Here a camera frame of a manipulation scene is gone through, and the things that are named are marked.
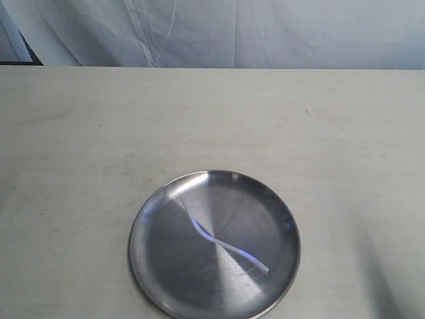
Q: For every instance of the clear white plastic strip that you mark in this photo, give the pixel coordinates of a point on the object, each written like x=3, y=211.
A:
x=210, y=238

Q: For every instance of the round steel plate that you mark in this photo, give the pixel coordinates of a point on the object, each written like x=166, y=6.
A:
x=185, y=276

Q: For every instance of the grey backdrop cloth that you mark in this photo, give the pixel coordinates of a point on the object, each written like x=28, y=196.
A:
x=223, y=34

